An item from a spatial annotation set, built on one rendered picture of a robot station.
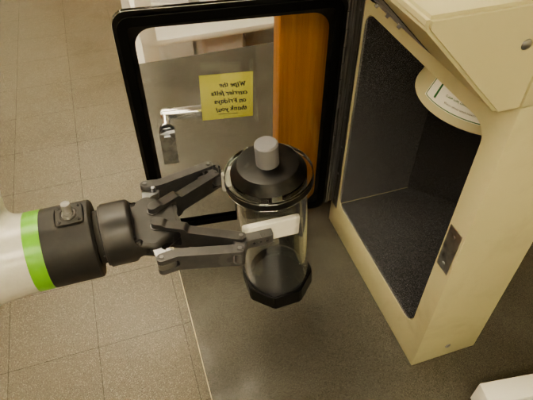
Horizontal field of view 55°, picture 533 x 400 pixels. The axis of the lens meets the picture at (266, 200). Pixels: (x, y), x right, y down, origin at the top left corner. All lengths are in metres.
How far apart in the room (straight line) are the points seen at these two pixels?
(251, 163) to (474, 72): 0.28
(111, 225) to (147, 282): 1.52
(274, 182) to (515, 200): 0.26
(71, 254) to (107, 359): 1.39
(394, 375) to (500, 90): 0.49
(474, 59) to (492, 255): 0.31
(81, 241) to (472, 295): 0.49
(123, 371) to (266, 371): 1.16
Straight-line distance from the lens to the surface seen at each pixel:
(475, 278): 0.70
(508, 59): 0.45
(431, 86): 0.64
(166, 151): 0.78
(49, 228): 0.60
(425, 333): 0.77
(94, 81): 3.29
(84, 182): 2.58
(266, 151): 0.57
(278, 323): 0.85
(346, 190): 0.90
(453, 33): 0.40
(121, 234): 0.59
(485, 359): 0.89
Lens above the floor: 1.67
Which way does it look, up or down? 45 degrees down
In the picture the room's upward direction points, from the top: straight up
